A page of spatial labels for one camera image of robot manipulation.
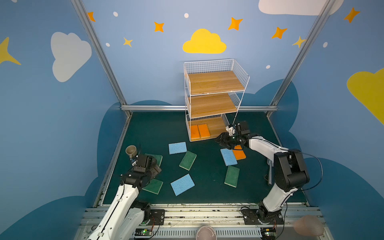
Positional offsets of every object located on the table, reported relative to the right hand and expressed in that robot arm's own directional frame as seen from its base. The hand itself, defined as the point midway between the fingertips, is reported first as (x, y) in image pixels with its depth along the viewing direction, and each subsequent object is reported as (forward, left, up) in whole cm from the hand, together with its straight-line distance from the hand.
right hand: (219, 140), depth 93 cm
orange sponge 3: (-4, -14, -8) cm, 17 cm away
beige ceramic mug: (-6, +57, -8) cm, 58 cm away
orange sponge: (+16, +9, -11) cm, 22 cm away
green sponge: (-11, +19, -8) cm, 24 cm away
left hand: (-21, +38, -2) cm, 44 cm away
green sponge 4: (-11, +38, -8) cm, 40 cm away
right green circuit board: (-46, -23, -12) cm, 52 cm away
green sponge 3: (-28, +37, -7) cm, 47 cm away
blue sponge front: (-26, +21, -9) cm, 35 cm away
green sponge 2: (-19, -8, -10) cm, 23 cm away
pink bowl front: (-48, +7, -10) cm, 49 cm away
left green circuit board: (-49, +37, -10) cm, 62 cm away
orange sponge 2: (+12, +17, -9) cm, 22 cm away
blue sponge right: (-6, -7, -10) cm, 13 cm away
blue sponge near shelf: (-2, +27, -8) cm, 28 cm away
